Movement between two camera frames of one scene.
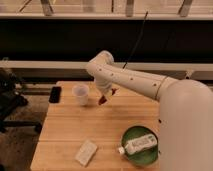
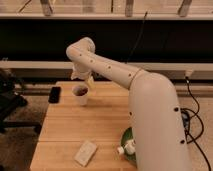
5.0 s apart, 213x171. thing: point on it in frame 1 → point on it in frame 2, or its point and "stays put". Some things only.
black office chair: x=11 y=100 stays put
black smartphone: x=55 y=95 stays put
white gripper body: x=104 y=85 → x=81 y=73
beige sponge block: x=86 y=152 stays put
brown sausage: x=103 y=97 → x=80 y=90
